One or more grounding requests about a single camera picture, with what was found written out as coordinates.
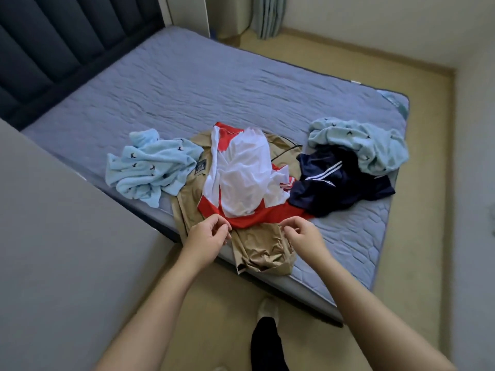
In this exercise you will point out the tan collared shirt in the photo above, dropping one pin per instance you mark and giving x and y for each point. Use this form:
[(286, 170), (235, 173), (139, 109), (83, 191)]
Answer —
[(263, 251)]

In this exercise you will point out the dark navy padded headboard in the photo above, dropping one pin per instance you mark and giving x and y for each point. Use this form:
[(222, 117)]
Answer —
[(58, 46)]

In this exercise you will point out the dark bed base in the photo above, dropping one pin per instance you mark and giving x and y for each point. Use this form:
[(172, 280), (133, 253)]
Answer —
[(309, 309)]

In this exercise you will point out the light blue patterned garment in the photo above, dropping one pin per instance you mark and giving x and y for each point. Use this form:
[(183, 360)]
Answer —
[(371, 146), (154, 169)]

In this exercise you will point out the red and white jersey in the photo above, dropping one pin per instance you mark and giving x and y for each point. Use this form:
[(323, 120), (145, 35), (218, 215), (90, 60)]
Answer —
[(243, 177)]

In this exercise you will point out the person's black trouser leg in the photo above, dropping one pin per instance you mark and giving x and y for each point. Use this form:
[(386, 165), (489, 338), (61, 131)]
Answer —
[(267, 347)]

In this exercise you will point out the navy shorts with white stripes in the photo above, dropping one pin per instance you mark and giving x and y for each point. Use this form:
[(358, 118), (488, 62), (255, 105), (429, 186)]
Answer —
[(332, 189)]

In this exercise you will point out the white cabinet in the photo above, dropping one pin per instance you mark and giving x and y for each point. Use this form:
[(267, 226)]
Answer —
[(228, 15)]

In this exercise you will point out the person's left hand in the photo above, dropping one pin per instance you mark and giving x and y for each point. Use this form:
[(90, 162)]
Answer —
[(201, 241)]

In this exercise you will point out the person's right forearm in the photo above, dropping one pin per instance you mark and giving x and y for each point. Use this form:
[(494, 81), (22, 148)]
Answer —
[(371, 316)]

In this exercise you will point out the grey-blue curtain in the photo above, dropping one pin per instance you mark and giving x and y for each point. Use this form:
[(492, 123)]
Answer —
[(270, 15)]

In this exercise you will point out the person's right thumb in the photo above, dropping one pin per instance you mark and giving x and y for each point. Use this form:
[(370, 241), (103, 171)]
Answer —
[(290, 237)]

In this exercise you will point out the person's right hand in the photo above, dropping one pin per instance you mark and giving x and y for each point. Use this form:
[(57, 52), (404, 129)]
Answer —
[(309, 241)]

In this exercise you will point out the person's left forearm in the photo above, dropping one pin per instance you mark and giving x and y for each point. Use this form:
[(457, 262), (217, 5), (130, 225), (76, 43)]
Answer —
[(154, 316)]

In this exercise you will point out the person's left thumb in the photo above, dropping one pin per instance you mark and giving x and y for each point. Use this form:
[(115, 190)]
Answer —
[(225, 237)]

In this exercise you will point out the person's white shoe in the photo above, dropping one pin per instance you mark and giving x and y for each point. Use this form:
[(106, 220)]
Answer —
[(268, 309)]

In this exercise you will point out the grey-blue quilted mattress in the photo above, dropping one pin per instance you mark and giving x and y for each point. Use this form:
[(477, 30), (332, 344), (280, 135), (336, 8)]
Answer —
[(201, 81)]

